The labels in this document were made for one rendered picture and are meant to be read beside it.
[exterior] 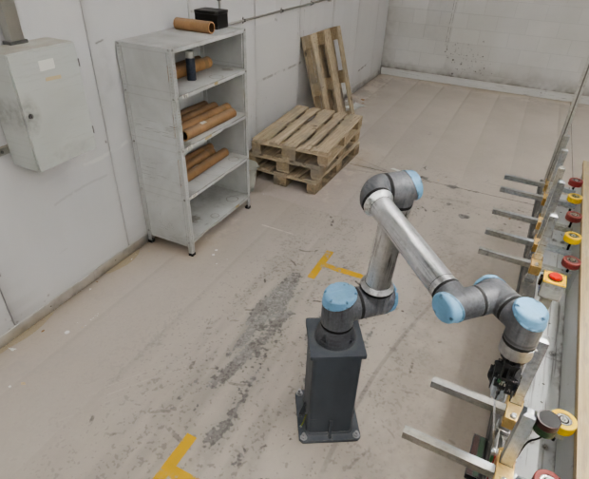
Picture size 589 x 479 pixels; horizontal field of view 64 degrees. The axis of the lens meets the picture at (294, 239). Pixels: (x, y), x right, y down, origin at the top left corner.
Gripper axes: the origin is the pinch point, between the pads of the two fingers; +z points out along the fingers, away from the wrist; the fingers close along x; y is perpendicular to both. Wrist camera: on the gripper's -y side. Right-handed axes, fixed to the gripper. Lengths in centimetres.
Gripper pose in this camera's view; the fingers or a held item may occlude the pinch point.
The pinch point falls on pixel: (496, 394)
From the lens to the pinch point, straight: 165.3
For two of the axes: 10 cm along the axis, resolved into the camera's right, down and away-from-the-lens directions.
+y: -4.7, 4.6, -7.5
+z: -0.3, 8.4, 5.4
